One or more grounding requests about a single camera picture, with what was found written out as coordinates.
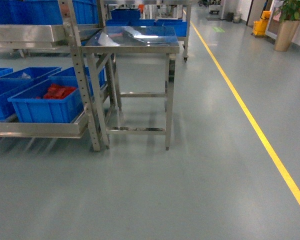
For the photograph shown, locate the blue bin with red bags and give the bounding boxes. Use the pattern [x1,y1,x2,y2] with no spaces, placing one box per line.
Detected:
[8,78,83,124]

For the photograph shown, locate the beige tall planter plant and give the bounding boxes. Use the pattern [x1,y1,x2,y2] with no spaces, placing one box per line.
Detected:
[274,0,300,52]

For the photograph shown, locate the blue bin with clear bag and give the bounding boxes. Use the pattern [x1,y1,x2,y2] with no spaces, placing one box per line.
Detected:
[0,66,62,83]

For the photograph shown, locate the distant steel cart rack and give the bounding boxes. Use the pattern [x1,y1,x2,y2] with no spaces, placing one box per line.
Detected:
[104,0,192,62]

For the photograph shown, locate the stainless steel flow rack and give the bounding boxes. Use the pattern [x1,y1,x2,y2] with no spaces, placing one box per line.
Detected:
[0,0,119,152]

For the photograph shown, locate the clear plastic bag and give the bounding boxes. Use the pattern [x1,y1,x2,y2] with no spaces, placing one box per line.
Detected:
[15,72,32,80]

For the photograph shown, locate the empty blue plastic bin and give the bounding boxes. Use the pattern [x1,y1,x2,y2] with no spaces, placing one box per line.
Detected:
[0,78,41,121]

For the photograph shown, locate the red bubble wrap bags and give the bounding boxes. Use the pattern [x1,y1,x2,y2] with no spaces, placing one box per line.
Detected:
[35,83,77,100]

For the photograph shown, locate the stainless steel side table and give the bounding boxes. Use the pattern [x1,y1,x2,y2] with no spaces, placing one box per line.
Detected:
[82,26,180,150]

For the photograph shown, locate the yellow mop bucket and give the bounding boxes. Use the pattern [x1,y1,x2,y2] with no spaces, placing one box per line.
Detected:
[251,10,271,37]

